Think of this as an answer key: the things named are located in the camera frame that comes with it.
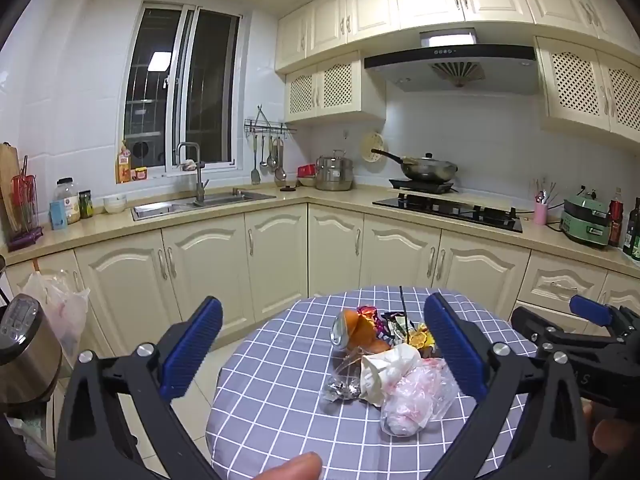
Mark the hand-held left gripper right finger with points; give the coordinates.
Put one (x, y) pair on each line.
(456, 352)

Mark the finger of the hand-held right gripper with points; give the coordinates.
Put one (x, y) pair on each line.
(590, 310)
(530, 322)

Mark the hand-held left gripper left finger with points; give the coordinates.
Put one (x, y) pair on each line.
(192, 347)

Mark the yellow candy wrapper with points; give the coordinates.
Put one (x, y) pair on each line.
(422, 337)

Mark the clear pink plastic bag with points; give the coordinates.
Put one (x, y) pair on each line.
(417, 400)

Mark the white paper cup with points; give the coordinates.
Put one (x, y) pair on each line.
(387, 370)

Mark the thin black skewer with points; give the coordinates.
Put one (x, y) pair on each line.
(403, 305)

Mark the purple orange snack wrapper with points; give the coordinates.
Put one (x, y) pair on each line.
(368, 313)

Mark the silver foil wrapper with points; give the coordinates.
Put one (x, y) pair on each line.
(340, 389)

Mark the person's right hand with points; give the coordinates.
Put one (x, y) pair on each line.
(616, 437)

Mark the person's left hand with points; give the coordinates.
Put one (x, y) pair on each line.
(290, 467)

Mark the green glass bottle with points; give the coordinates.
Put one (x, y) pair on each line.
(631, 232)

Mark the checkered tablecloth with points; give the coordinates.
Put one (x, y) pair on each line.
(280, 360)

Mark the green electric cooker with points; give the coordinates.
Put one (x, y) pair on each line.
(582, 220)

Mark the dark red-label sauce bottle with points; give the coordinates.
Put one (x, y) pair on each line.
(615, 220)

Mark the pink utensil holder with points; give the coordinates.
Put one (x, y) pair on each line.
(540, 214)

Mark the cream base cabinets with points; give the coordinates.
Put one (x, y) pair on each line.
(280, 260)

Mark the black glass gas hob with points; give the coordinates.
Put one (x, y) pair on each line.
(450, 208)

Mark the hanging clear plastic bag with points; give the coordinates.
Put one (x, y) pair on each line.
(55, 310)

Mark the steel sink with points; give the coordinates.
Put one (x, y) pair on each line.
(200, 205)

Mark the white bowl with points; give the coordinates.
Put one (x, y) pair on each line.
(114, 204)

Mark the steel appliance with display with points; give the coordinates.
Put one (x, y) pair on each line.
(27, 355)

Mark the steel faucet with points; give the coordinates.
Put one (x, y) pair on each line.
(200, 180)

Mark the black induction cooker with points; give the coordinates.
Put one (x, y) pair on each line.
(422, 186)

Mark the dark green jar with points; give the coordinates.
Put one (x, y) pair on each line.
(86, 205)

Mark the steel spatula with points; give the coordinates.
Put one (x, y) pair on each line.
(255, 175)

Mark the steel wok with lid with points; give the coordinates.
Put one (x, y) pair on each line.
(430, 167)

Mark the small blue-label bottle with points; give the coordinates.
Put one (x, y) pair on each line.
(58, 216)

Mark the large jar with white lid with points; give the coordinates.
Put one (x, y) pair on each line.
(69, 200)

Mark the steel skimmer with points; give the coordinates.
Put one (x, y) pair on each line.
(280, 172)

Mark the steel ladle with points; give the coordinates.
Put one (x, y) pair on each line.
(263, 161)

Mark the steel spoon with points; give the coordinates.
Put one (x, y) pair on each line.
(270, 160)

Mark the red container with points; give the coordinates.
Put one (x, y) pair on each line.
(306, 172)

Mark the steel stockpot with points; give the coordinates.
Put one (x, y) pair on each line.
(334, 172)

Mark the cream lattice door cabinet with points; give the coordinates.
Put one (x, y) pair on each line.
(335, 87)
(580, 85)

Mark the round cream trivet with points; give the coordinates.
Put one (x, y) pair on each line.
(370, 142)

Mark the wooden cutting board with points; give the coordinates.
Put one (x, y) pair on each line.
(7, 185)

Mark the sliding window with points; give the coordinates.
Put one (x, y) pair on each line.
(210, 85)

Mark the range hood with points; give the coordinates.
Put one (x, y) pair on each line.
(450, 67)

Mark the steel utensil rail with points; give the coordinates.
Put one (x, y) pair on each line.
(270, 130)

